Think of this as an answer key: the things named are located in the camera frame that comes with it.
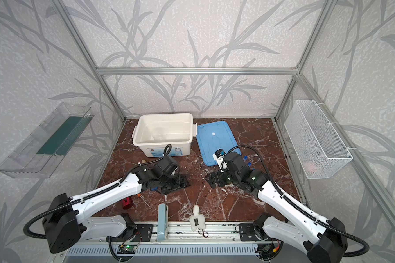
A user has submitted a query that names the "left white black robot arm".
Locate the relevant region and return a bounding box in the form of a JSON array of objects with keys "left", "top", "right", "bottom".
[{"left": 23, "top": 156, "right": 190, "bottom": 254}]

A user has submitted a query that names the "orange handled screwdriver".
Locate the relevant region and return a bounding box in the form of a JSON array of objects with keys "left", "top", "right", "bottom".
[{"left": 137, "top": 194, "right": 152, "bottom": 208}]

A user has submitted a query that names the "clear acrylic wall shelf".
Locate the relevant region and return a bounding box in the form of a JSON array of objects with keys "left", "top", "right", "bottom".
[{"left": 0, "top": 103, "right": 94, "bottom": 179}]

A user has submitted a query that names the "light blue standing block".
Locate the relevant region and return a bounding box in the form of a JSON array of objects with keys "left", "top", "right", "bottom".
[{"left": 156, "top": 203, "right": 169, "bottom": 242}]

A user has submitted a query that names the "blue plastic bin lid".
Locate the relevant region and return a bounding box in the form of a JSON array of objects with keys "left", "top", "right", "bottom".
[{"left": 196, "top": 121, "right": 238, "bottom": 167}]

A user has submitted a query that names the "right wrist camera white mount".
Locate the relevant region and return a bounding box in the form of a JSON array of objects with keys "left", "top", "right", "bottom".
[{"left": 213, "top": 149, "right": 227, "bottom": 171}]

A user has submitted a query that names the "white wire mesh basket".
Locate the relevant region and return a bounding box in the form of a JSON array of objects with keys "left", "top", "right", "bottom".
[{"left": 284, "top": 100, "right": 353, "bottom": 179}]

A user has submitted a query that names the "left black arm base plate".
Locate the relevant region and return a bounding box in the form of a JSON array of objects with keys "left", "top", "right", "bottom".
[{"left": 106, "top": 224, "right": 153, "bottom": 243}]

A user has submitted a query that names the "pink object in basket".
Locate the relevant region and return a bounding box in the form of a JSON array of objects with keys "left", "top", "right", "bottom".
[{"left": 303, "top": 161, "right": 319, "bottom": 174}]

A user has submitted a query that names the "white plastic storage bin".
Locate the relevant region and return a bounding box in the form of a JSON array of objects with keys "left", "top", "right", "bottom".
[{"left": 132, "top": 113, "right": 197, "bottom": 158}]

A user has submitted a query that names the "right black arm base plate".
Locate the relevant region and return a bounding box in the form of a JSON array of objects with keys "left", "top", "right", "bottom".
[{"left": 236, "top": 223, "right": 268, "bottom": 242}]

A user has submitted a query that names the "aluminium front rail frame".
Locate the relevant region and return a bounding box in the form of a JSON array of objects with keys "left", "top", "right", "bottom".
[{"left": 54, "top": 221, "right": 333, "bottom": 245}]

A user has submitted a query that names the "green circuit board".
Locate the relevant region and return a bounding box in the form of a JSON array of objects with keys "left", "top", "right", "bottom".
[{"left": 117, "top": 245, "right": 137, "bottom": 254}]

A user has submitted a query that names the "white plastic squeeze bottle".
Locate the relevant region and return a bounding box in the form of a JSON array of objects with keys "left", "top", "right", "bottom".
[{"left": 189, "top": 205, "right": 206, "bottom": 232}]

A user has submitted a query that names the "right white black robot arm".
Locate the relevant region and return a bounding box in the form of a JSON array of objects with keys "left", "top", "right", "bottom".
[{"left": 205, "top": 149, "right": 370, "bottom": 263}]

